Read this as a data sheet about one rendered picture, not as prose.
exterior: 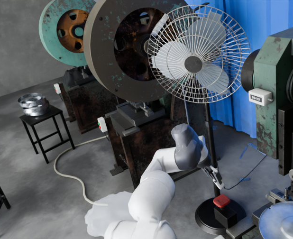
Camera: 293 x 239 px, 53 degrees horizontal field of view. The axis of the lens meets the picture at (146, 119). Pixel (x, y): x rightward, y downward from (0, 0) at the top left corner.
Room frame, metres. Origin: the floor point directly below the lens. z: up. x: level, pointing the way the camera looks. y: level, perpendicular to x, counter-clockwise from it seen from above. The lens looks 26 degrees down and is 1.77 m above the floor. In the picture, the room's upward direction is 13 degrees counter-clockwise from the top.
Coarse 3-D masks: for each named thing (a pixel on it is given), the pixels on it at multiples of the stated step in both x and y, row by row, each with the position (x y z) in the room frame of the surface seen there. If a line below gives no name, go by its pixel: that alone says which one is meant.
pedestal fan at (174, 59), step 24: (168, 24) 1.67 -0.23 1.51; (192, 24) 1.54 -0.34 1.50; (216, 24) 1.54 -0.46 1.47; (168, 48) 1.70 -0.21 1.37; (192, 48) 1.53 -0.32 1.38; (216, 48) 1.59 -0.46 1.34; (240, 48) 1.52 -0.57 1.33; (168, 72) 1.67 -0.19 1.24; (192, 72) 1.55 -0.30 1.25; (216, 72) 1.55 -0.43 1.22; (192, 96) 1.62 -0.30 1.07; (216, 192) 1.69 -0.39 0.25; (240, 216) 1.62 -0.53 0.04
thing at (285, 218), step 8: (280, 208) 0.92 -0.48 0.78; (288, 208) 0.91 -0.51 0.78; (264, 216) 0.90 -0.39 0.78; (272, 216) 0.89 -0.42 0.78; (280, 216) 0.88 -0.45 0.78; (288, 216) 0.87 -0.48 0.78; (264, 224) 0.86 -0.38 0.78; (272, 224) 0.85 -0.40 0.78; (280, 224) 0.84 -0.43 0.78; (288, 224) 0.83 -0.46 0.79; (264, 232) 0.82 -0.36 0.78; (272, 232) 0.81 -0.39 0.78; (280, 232) 0.80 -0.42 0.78; (288, 232) 0.79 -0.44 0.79
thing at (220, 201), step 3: (222, 195) 1.09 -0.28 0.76; (225, 195) 1.09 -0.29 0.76; (216, 198) 1.08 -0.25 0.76; (219, 198) 1.08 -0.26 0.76; (222, 198) 1.07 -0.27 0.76; (225, 198) 1.07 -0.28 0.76; (228, 198) 1.07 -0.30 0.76; (213, 201) 1.07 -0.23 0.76; (216, 201) 1.06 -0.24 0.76; (219, 201) 1.06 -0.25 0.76; (222, 201) 1.06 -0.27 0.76; (225, 201) 1.05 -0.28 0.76; (228, 201) 1.05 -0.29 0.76; (216, 204) 1.05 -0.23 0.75; (219, 204) 1.04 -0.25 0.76; (222, 204) 1.04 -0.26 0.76; (225, 204) 1.04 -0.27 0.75; (222, 207) 1.06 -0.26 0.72
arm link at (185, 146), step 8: (176, 128) 1.01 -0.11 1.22; (184, 128) 0.99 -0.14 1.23; (176, 136) 0.98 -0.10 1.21; (184, 136) 0.97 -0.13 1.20; (192, 136) 0.98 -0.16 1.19; (176, 144) 0.96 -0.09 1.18; (184, 144) 0.94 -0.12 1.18; (192, 144) 0.94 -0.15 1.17; (200, 144) 1.00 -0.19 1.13; (176, 152) 0.93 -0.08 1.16; (184, 152) 0.91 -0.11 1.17; (192, 152) 0.91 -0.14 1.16; (200, 152) 0.95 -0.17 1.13; (176, 160) 0.91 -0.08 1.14; (184, 160) 0.90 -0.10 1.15; (192, 160) 0.90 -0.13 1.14; (184, 168) 0.90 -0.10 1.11; (192, 168) 0.90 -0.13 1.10
